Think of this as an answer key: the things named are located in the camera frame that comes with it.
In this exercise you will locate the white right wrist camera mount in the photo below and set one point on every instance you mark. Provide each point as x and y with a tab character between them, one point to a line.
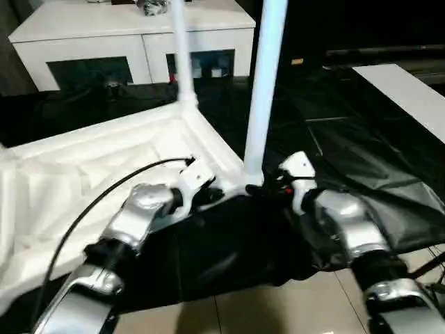
300	170

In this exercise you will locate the white mug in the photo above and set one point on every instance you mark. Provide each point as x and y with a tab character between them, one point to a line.
216	72

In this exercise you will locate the white flat board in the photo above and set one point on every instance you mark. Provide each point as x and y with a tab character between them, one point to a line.
406	94

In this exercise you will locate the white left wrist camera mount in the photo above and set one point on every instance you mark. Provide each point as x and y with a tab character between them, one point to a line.
194	181

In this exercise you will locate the small yellow box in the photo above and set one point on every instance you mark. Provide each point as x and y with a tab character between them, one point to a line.
297	62

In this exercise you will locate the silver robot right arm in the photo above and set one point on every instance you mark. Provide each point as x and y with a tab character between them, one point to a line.
354	226

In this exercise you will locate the black work mat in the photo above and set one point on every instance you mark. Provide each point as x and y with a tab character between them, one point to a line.
347	139

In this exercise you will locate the grey curtain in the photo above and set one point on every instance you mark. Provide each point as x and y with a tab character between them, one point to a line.
10	52

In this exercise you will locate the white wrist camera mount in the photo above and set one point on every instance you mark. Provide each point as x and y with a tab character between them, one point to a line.
300	170
194	181

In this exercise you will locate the white cabinet with glass doors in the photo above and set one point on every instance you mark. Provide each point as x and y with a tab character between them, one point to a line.
104	31

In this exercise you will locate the black folding stand leg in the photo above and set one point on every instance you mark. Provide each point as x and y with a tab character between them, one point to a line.
429	268

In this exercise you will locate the white plastic table top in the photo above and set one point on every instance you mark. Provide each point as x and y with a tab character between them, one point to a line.
87	156

